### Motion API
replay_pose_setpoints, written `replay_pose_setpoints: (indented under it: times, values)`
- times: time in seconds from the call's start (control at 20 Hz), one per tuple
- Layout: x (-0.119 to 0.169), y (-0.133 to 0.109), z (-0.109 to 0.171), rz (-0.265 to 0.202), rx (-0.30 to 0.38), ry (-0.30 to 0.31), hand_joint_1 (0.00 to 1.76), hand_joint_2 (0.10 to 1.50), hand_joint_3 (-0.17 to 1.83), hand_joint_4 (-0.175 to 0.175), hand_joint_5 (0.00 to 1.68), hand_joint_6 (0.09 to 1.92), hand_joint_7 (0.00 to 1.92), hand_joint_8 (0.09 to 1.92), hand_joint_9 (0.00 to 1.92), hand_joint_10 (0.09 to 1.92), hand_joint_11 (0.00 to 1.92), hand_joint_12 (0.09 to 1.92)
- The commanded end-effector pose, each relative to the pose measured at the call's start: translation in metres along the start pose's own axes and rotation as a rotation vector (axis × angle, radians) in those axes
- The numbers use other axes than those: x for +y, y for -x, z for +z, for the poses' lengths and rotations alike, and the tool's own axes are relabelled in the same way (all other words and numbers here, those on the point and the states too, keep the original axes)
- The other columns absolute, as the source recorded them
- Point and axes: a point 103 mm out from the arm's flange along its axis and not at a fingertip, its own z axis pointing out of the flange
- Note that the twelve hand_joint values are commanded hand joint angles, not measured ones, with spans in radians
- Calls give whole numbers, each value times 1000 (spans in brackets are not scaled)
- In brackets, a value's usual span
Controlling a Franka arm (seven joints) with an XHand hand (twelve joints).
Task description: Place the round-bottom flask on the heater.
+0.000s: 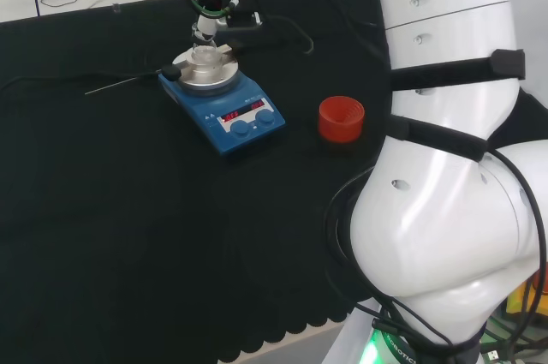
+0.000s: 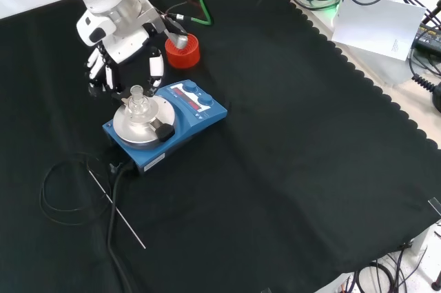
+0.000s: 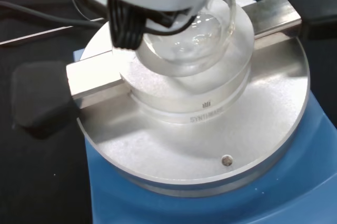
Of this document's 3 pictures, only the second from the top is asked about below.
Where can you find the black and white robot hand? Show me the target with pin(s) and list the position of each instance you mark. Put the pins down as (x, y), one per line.
(124, 46)

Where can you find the clear round-bottom glass flask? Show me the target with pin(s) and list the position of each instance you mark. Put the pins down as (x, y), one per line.
(138, 107)

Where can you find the red ribbed flask stand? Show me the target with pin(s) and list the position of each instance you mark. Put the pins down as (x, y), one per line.
(182, 60)

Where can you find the heater with blue base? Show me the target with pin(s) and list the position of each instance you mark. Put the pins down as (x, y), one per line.
(193, 117)

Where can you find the thin metal probe rod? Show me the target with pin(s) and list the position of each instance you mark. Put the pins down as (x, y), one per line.
(117, 209)

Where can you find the black bench cloth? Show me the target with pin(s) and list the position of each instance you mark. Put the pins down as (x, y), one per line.
(275, 169)

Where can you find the pale board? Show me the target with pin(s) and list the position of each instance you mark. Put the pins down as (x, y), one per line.
(375, 27)

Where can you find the black power adapter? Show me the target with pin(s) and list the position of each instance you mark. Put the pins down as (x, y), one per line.
(429, 39)

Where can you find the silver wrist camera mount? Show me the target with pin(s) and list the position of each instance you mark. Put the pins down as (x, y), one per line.
(179, 41)

